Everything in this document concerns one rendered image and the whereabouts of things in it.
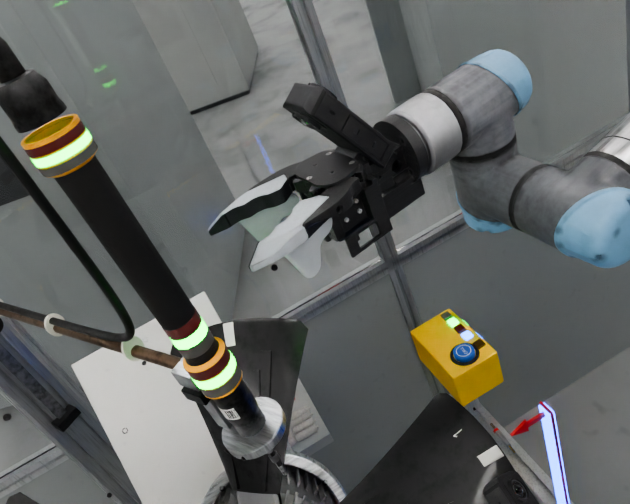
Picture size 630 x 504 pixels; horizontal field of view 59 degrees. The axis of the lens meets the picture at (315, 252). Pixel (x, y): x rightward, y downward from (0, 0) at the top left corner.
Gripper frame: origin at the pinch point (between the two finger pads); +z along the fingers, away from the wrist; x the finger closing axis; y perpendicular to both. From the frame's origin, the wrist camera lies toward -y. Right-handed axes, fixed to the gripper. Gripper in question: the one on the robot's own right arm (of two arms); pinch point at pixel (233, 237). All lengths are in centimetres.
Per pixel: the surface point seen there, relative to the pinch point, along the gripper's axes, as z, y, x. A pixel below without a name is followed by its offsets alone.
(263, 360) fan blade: 1.8, 25.1, 12.7
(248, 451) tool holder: 9.7, 19.8, -3.0
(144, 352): 12.7, 11.3, 9.7
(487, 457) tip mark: -15, 47, -6
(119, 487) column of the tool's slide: 39, 74, 63
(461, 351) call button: -32, 58, 18
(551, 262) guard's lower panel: -95, 99, 53
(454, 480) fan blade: -9.8, 47.3, -5.0
